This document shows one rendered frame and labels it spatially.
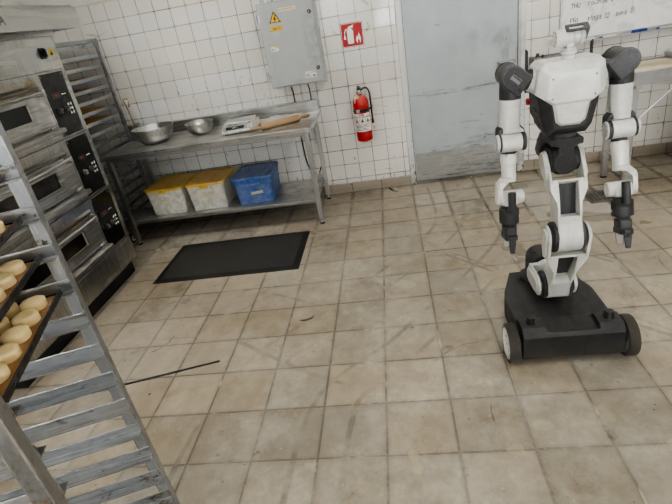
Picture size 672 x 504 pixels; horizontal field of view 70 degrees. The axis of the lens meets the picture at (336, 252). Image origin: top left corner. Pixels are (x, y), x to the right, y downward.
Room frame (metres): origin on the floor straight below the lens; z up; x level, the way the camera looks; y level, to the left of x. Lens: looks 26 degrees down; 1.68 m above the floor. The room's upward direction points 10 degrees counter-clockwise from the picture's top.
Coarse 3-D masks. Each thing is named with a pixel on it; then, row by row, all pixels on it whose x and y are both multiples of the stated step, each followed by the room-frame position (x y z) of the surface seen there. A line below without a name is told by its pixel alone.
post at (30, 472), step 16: (0, 400) 0.57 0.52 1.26; (0, 416) 0.55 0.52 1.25; (0, 432) 0.54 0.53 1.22; (16, 432) 0.56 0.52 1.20; (0, 448) 0.54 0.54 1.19; (16, 448) 0.55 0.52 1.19; (32, 448) 0.57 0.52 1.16; (16, 464) 0.54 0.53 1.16; (32, 464) 0.55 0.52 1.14; (16, 480) 0.54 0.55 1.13; (32, 480) 0.54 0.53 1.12; (48, 480) 0.56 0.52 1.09; (32, 496) 0.54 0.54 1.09; (48, 496) 0.55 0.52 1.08; (64, 496) 0.57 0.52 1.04
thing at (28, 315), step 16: (16, 304) 0.92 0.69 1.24; (32, 304) 0.90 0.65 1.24; (48, 304) 0.93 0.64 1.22; (16, 320) 0.84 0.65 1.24; (32, 320) 0.85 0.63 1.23; (0, 336) 0.79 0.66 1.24; (16, 336) 0.78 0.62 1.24; (32, 336) 0.80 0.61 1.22; (0, 352) 0.73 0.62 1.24; (16, 352) 0.73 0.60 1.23; (0, 368) 0.68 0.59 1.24; (16, 368) 0.70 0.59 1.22; (0, 384) 0.66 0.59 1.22
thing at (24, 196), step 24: (0, 144) 0.99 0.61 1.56; (24, 192) 0.99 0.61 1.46; (48, 240) 0.99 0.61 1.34; (48, 264) 0.98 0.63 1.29; (72, 312) 0.98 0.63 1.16; (96, 336) 0.99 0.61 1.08; (96, 360) 0.98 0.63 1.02; (120, 384) 0.99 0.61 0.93; (144, 432) 1.00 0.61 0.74; (168, 480) 1.01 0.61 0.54
